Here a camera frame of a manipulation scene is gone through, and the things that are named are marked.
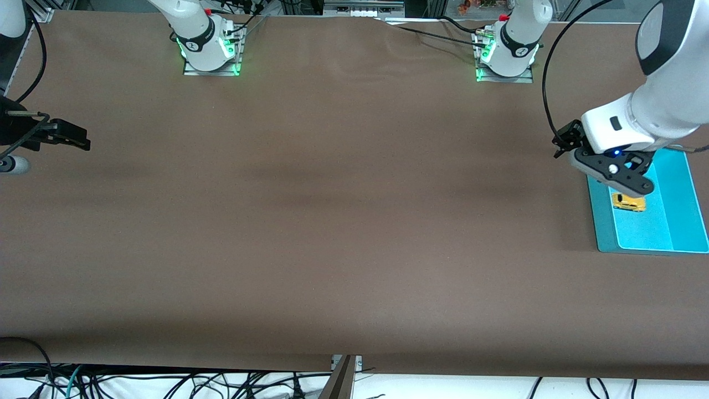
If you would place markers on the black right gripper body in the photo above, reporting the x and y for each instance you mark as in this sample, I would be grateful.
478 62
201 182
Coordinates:
15 130

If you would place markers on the yellow beetle toy car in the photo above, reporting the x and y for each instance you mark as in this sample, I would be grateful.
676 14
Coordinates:
628 204

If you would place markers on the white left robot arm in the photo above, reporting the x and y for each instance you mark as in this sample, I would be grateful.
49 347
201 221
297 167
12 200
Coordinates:
664 105

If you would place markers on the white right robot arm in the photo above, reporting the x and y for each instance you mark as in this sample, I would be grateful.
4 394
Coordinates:
194 33

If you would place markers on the teal plastic storage bin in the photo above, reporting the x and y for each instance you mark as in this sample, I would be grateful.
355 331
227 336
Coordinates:
664 221

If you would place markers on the orange background objects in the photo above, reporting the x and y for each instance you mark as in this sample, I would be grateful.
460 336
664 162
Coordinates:
465 6

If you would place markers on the brown table cover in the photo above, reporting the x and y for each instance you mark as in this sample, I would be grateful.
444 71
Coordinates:
354 221

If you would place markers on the white power strip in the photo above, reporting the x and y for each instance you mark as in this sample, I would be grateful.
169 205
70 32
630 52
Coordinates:
360 11

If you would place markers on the table edge support beam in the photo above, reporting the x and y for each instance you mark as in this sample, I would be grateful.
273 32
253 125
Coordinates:
340 382

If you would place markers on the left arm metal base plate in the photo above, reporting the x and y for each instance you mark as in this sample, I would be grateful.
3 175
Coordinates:
526 79

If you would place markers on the aluminium frame corner bracket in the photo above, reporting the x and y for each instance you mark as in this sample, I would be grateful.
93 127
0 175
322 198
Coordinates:
43 15

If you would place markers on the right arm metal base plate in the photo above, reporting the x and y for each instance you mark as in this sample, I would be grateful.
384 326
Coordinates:
191 72

